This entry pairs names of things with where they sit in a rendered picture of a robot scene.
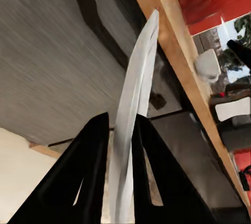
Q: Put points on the saucer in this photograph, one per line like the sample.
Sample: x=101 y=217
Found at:
x=134 y=99

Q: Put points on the electric kettle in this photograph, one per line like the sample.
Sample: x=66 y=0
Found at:
x=245 y=178

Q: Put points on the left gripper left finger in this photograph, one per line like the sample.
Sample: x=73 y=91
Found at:
x=72 y=191

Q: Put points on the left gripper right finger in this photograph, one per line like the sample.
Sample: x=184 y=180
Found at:
x=182 y=202

